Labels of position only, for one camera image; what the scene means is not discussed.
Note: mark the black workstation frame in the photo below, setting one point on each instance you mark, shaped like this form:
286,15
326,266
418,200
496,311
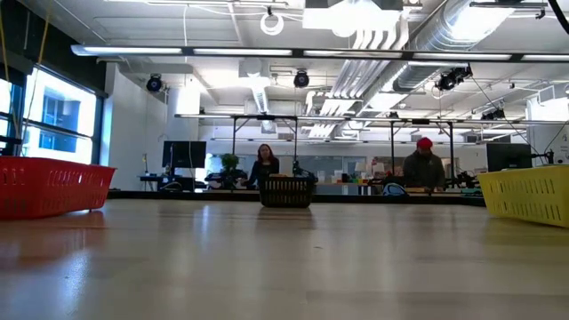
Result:
420,121
264,117

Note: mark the black ceiling lamp cluster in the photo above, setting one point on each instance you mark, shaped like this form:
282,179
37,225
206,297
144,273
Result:
493,114
451,79

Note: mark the black computer monitor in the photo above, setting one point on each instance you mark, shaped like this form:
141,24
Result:
508,156
184,154

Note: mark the black beam with light strips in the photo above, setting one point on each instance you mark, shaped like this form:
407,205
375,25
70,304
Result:
298,52

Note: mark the dark background desk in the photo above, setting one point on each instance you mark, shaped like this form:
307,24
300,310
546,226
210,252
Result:
155,179

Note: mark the person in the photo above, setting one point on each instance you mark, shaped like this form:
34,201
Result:
264,166
424,171

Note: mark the blue and white round object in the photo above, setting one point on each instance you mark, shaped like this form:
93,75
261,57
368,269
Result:
393,190

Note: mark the green potted plant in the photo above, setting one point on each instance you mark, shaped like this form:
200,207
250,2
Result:
230,161

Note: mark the black aluminium table frame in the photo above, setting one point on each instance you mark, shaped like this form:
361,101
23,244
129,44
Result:
133,194

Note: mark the yellow plastic basket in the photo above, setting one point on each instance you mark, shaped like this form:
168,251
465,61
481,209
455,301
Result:
529,195

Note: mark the black background robot arm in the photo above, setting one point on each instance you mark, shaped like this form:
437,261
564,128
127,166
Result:
464,180

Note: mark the red plastic basket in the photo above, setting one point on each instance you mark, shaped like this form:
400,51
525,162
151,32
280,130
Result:
53,186

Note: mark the large window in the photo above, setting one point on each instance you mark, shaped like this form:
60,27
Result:
66,115

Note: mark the silver ventilation duct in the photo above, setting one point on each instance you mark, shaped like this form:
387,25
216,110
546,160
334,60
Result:
444,31

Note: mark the black plastic basket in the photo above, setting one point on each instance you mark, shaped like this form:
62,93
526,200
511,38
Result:
286,192

